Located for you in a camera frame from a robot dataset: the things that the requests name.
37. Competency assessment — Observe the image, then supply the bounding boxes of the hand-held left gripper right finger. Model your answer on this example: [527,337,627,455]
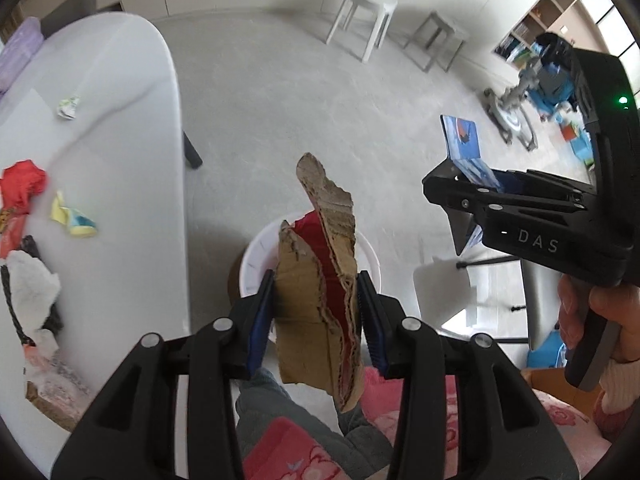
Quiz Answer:
[356,269,581,480]

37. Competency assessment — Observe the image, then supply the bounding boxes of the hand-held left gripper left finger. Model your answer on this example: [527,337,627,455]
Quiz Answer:
[50,269,277,480]

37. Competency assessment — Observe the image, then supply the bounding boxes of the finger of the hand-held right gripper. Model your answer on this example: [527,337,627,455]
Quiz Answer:
[448,209,477,257]
[422,156,597,221]

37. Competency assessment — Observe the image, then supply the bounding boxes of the torn brown cardboard piece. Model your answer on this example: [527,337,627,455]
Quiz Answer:
[274,152,363,413]

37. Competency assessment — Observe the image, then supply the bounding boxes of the white round bin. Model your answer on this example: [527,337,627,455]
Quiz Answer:
[239,217,381,346]

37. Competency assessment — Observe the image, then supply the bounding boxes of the person's right forearm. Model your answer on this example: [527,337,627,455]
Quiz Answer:
[595,357,640,441]

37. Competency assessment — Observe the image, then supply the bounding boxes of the person's right hand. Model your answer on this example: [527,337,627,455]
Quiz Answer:
[557,276,640,362]

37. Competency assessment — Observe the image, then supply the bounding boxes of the white chair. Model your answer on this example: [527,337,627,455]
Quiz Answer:
[412,252,568,353]

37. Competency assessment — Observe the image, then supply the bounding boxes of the grey quilted pants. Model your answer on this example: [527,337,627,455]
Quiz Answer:
[235,367,393,480]

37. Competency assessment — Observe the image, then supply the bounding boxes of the grey upright vacuum cleaner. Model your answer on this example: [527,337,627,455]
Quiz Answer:
[482,55,538,151]

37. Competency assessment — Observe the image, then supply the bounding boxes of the pile of colourful toys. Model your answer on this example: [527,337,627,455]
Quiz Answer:
[530,35,596,166]

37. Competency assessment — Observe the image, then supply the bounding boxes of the blue plastic box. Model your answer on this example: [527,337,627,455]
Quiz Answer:
[527,332,568,368]

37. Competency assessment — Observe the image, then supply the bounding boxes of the grey stool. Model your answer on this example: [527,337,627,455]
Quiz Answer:
[402,10,471,73]

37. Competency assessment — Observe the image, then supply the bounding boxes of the wooden bookshelf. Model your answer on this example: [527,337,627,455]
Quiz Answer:
[492,0,616,68]

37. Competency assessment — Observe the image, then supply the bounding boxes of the black table leg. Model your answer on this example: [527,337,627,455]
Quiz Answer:
[182,130,203,170]

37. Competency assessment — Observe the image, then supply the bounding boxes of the white plastic stool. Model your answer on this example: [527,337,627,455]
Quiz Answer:
[326,0,398,63]

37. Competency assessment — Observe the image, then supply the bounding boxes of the pink printed robe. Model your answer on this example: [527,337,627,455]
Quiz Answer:
[242,365,613,480]

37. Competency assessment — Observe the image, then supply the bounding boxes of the yellow blue wrapper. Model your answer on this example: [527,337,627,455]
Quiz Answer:
[50,190,98,238]

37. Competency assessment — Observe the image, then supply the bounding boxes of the brown cardboard scrap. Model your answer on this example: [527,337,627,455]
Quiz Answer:
[25,380,88,433]

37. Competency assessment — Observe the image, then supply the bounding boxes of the white crumpled tissue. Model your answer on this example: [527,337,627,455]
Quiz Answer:
[5,250,62,328]

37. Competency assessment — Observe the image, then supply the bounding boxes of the red crumpled plastic bag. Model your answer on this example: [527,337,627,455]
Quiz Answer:
[0,160,48,211]

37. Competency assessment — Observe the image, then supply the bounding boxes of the green white crumpled wrapper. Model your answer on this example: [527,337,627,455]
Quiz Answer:
[56,95,82,121]

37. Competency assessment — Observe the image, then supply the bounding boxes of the purple plastic pack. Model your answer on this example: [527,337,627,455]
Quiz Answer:
[0,16,46,93]

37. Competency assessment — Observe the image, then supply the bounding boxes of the dark grey chair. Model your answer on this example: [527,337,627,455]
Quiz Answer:
[40,0,123,38]

